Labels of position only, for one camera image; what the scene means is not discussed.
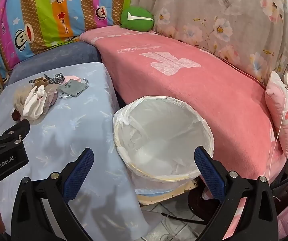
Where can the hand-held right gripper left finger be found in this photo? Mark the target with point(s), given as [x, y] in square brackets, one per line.
[78, 173]

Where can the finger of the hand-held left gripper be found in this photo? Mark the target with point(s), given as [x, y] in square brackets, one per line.
[16, 131]

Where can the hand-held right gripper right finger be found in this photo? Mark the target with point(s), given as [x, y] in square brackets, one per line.
[209, 173]

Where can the white sock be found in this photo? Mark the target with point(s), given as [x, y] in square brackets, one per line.
[29, 104]
[40, 100]

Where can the cream trash bin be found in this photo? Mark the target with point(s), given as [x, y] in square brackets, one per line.
[164, 199]

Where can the pink cloth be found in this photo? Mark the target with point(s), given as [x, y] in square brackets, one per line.
[70, 77]

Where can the light blue palm print cloth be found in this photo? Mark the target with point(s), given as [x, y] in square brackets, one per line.
[83, 110]

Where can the leopard print hair band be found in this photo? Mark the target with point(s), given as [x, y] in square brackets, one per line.
[56, 76]

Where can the pink blanket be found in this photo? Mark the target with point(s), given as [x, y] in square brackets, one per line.
[184, 93]

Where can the blue-grey cushion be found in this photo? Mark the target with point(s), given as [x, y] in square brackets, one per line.
[58, 55]

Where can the pink pillow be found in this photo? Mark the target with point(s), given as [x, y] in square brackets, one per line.
[281, 110]

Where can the colourful monkey print pillow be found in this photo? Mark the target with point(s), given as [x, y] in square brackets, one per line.
[46, 12]

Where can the green cushion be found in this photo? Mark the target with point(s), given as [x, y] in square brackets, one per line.
[133, 23]

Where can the grey floral cloth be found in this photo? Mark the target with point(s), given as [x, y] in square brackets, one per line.
[209, 10]

